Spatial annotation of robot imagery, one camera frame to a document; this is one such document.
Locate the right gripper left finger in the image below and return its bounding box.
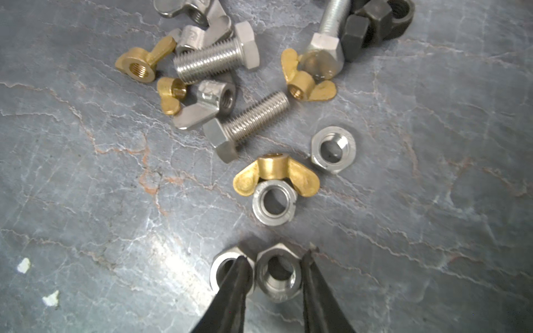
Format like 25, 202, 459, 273
192, 256, 253, 332

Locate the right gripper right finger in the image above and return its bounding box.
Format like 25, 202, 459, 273
301, 250, 355, 332

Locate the silver hex nut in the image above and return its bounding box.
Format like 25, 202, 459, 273
252, 180, 298, 227
210, 245, 257, 296
310, 126, 357, 175
255, 242, 302, 303

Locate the brass wing nut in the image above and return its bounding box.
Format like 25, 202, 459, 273
280, 49, 337, 101
157, 77, 187, 116
233, 153, 320, 197
115, 36, 177, 83

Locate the silver hex bolt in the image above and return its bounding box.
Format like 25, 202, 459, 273
298, 0, 351, 80
174, 21, 260, 85
203, 92, 290, 164

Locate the silver wing nut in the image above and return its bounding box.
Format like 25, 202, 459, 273
153, 0, 227, 27
173, 80, 236, 130
169, 15, 233, 55

